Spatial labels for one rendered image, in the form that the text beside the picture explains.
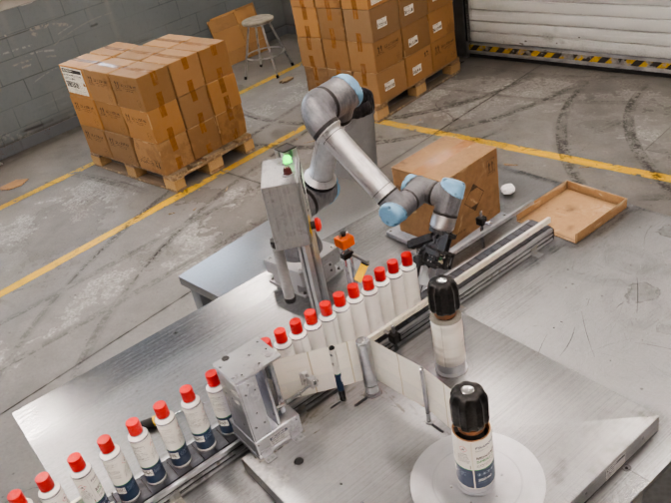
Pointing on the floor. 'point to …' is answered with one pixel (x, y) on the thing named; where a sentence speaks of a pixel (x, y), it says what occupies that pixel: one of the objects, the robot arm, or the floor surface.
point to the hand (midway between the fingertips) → (418, 287)
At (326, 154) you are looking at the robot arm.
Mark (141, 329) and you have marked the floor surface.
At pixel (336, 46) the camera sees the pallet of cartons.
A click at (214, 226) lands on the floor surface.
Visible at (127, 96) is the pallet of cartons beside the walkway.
